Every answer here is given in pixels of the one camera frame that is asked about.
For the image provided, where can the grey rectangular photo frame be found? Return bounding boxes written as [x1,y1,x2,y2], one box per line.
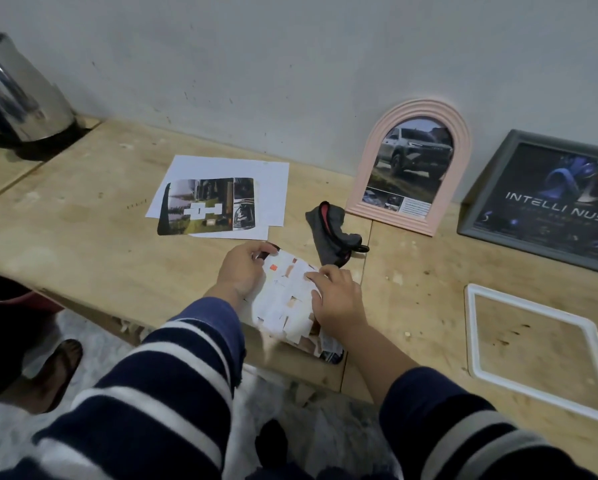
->
[457,128,598,275]

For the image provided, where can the person's left hand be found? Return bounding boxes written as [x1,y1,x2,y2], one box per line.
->
[214,241,280,301]

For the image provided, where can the person's black shoe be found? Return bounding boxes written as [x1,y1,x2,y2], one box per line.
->
[254,419,289,468]

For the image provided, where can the double-sided arched brochure picture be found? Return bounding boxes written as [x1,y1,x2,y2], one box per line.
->
[362,117,454,217]

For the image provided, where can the cut brochure pages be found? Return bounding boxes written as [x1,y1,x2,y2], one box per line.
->
[318,337,345,365]

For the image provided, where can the pink arched photo frame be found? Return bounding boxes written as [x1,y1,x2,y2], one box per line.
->
[344,98,472,237]

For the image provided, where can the person's left forearm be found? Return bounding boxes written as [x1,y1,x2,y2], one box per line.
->
[0,284,248,480]

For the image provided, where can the white paper sheets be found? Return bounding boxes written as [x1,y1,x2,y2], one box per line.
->
[145,154,290,228]

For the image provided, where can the black cleaning cloth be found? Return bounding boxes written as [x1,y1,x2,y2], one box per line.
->
[304,201,370,268]

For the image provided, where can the cut-up car brochure page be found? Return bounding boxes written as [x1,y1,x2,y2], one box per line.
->
[244,249,330,353]

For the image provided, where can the person's right hand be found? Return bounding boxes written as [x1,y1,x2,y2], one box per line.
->
[304,264,369,338]

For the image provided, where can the white rectangular photo frame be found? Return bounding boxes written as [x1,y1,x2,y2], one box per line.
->
[464,283,598,428]

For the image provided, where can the person's right forearm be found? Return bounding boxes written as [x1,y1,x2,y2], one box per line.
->
[336,322,598,480]

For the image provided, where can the car photo print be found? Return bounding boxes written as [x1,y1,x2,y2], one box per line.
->
[157,177,256,237]

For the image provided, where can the steel electric kettle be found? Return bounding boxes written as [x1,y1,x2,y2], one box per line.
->
[0,28,80,148]

